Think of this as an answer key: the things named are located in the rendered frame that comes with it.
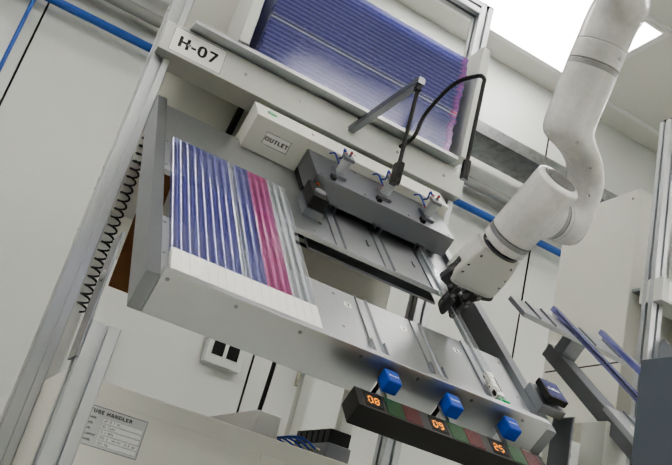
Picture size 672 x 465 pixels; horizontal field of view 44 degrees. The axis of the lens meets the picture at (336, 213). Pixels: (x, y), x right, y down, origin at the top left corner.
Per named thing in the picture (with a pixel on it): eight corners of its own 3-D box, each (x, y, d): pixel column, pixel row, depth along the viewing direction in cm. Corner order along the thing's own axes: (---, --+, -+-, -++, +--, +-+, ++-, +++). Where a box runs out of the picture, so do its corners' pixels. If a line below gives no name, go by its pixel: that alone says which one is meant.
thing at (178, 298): (524, 457, 134) (551, 424, 132) (140, 312, 111) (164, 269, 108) (522, 452, 135) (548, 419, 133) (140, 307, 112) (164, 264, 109)
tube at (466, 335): (505, 410, 131) (509, 404, 131) (498, 407, 131) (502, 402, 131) (422, 253, 176) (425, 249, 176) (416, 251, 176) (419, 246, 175)
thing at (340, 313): (531, 440, 134) (543, 425, 133) (149, 292, 111) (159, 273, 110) (492, 368, 151) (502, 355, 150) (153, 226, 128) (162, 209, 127)
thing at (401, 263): (455, 323, 168) (470, 303, 166) (149, 189, 144) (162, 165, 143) (414, 244, 197) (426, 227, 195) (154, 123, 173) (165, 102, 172)
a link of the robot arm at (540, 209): (524, 227, 154) (487, 211, 150) (571, 173, 148) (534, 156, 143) (542, 257, 147) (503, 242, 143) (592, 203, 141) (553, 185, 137)
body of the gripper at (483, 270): (521, 240, 154) (484, 282, 159) (478, 218, 151) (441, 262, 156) (532, 266, 148) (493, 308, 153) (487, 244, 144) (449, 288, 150)
